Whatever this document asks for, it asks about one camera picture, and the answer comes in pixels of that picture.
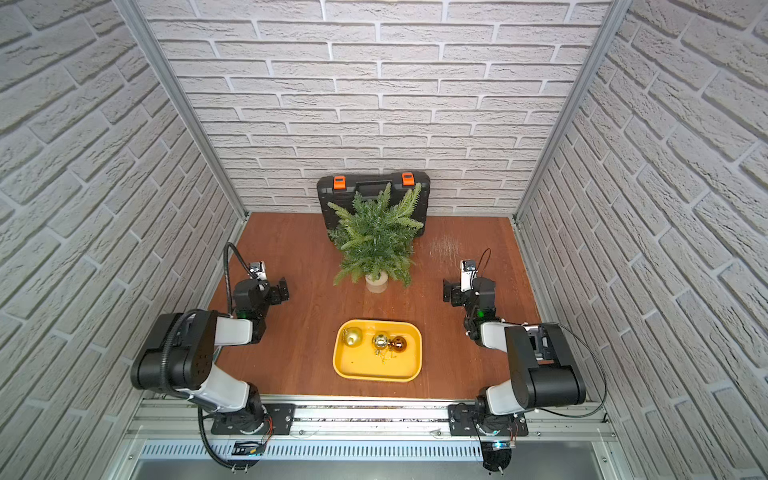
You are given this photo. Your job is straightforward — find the shiny gold ball ornament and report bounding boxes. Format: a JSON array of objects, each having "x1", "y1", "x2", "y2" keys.
[{"x1": 372, "y1": 333, "x2": 391, "y2": 351}]

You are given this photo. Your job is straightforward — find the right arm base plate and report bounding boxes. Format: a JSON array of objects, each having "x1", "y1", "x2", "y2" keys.
[{"x1": 447, "y1": 403, "x2": 529, "y2": 438}]

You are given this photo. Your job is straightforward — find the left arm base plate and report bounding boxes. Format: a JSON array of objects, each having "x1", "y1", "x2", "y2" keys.
[{"x1": 211, "y1": 403, "x2": 296, "y2": 436}]

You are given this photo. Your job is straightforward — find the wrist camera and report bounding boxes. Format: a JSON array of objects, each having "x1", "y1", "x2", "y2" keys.
[
  {"x1": 460, "y1": 259, "x2": 477, "y2": 292},
  {"x1": 249, "y1": 261, "x2": 267, "y2": 281}
]

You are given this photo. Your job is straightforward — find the yellow plastic tray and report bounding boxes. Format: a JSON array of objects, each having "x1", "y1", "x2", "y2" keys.
[{"x1": 332, "y1": 319, "x2": 423, "y2": 383}]

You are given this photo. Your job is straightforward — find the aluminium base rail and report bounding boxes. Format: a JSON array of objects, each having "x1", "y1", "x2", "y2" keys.
[{"x1": 122, "y1": 394, "x2": 619, "y2": 462}]

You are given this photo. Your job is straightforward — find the matte gold ball ornament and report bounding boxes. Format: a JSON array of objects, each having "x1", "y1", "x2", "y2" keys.
[{"x1": 342, "y1": 327, "x2": 363, "y2": 347}]

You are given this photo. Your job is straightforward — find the white tree pot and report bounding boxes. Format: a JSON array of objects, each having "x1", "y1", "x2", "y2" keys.
[{"x1": 365, "y1": 271, "x2": 389, "y2": 294}]

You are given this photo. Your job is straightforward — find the copper brown ball ornament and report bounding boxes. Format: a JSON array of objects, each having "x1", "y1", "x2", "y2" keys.
[{"x1": 388, "y1": 336, "x2": 408, "y2": 353}]

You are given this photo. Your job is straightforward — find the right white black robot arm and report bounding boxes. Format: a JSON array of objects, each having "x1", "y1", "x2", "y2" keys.
[{"x1": 443, "y1": 277, "x2": 586, "y2": 435}]

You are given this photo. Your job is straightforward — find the black tool case orange latches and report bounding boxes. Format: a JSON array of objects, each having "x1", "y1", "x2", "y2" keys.
[{"x1": 316, "y1": 170, "x2": 431, "y2": 236}]

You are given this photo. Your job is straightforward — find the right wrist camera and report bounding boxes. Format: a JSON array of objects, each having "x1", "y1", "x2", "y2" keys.
[{"x1": 460, "y1": 259, "x2": 477, "y2": 292}]

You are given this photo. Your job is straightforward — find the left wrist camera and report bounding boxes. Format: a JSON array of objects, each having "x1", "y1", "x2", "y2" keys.
[{"x1": 249, "y1": 261, "x2": 267, "y2": 281}]

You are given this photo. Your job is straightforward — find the small green christmas tree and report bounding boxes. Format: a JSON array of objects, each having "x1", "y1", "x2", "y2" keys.
[{"x1": 329, "y1": 184, "x2": 424, "y2": 287}]

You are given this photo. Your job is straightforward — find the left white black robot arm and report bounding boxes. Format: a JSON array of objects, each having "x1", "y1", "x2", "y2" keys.
[{"x1": 130, "y1": 278, "x2": 296, "y2": 435}]

